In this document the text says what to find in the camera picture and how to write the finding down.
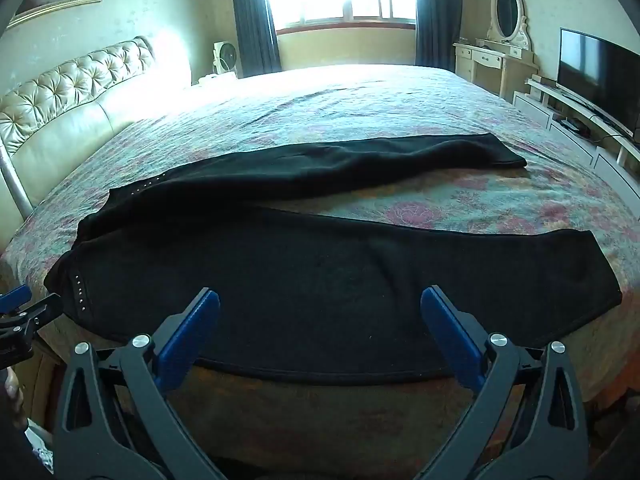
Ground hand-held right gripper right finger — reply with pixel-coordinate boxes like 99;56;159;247
415;285;591;480

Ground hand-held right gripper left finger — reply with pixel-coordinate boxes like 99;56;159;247
52;287;229;480

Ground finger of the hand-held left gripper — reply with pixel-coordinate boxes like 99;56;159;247
0;284;64;368

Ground black pants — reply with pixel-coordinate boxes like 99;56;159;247
44;132;622;387

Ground grey metal pole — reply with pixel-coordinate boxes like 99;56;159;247
0;142;34;222

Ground cream tufted leather headboard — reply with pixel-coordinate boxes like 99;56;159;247
0;36;193;253

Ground floral bedspread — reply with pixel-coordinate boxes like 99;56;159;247
0;64;640;467

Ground white television stand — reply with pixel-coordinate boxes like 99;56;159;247
512;74;640;188

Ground cream dressing table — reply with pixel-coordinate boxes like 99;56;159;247
452;37;541;102

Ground white box fan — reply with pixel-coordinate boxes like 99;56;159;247
212;41;241;79

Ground black flat television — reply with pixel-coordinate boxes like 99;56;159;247
556;27;640;141

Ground oval vanity mirror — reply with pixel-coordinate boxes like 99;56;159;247
487;0;531;51

